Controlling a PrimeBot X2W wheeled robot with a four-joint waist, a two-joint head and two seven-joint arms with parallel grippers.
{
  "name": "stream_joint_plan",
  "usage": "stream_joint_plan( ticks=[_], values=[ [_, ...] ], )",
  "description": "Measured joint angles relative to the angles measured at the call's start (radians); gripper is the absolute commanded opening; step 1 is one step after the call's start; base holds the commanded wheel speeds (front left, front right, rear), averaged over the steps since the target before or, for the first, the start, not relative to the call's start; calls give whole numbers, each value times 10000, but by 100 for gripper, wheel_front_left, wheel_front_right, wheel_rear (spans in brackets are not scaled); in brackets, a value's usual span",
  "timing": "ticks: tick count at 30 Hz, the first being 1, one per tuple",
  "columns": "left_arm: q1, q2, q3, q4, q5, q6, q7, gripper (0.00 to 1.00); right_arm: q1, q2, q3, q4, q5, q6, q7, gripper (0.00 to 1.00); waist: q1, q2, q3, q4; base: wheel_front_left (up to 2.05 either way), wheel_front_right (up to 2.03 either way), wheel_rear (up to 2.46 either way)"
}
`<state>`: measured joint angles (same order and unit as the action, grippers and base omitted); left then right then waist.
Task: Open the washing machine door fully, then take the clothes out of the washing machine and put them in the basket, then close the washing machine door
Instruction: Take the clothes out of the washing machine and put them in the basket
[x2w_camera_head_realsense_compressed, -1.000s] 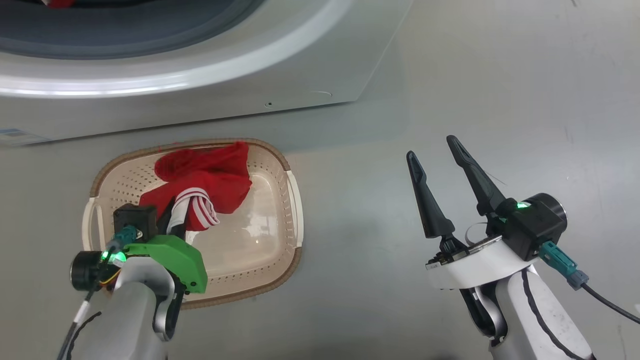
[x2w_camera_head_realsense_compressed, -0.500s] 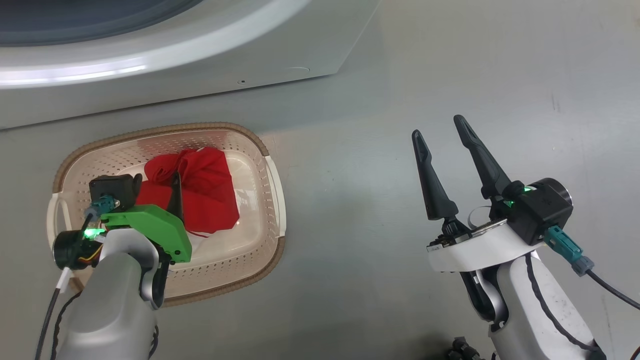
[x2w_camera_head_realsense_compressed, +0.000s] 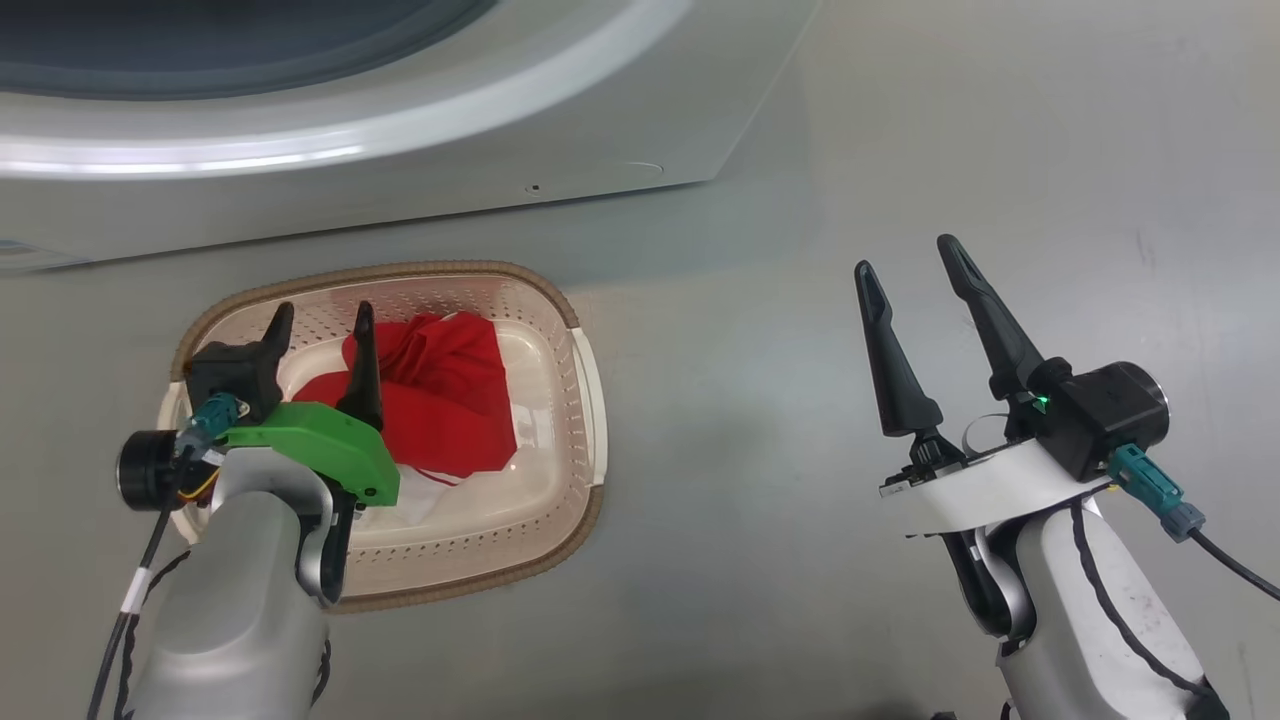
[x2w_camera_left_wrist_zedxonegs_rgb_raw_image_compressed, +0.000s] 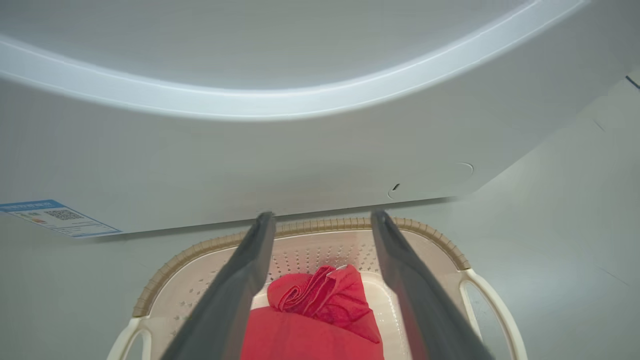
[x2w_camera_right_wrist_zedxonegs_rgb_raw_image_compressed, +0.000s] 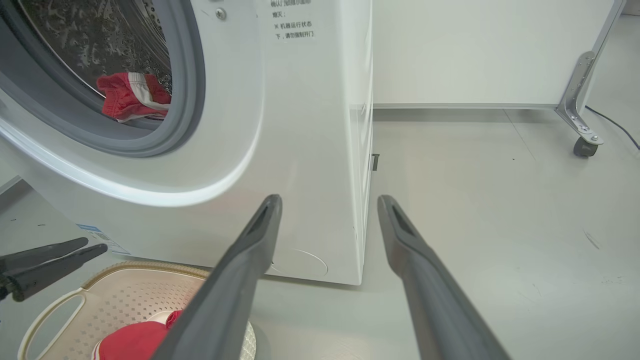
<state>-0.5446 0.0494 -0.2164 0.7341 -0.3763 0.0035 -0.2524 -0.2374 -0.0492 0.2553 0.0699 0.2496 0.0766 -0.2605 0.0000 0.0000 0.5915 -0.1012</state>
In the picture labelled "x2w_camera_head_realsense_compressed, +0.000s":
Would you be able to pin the red and white garment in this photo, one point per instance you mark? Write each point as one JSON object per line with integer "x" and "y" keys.
{"x": 450, "y": 390}

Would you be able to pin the white front-load washing machine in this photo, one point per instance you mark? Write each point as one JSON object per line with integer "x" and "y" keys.
{"x": 400, "y": 130}

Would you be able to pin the beige perforated laundry basket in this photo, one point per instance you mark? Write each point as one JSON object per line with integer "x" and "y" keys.
{"x": 545, "y": 420}

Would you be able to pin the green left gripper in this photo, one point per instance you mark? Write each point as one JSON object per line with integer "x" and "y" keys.
{"x": 330, "y": 445}

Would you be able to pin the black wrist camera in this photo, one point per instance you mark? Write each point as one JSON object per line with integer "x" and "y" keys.
{"x": 228, "y": 375}
{"x": 1100, "y": 410}

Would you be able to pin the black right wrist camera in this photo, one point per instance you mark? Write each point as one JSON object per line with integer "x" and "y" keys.
{"x": 1100, "y": 410}

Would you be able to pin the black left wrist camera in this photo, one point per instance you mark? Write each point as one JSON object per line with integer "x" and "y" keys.
{"x": 228, "y": 375}

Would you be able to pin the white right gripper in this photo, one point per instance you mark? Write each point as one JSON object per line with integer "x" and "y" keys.
{"x": 990, "y": 490}

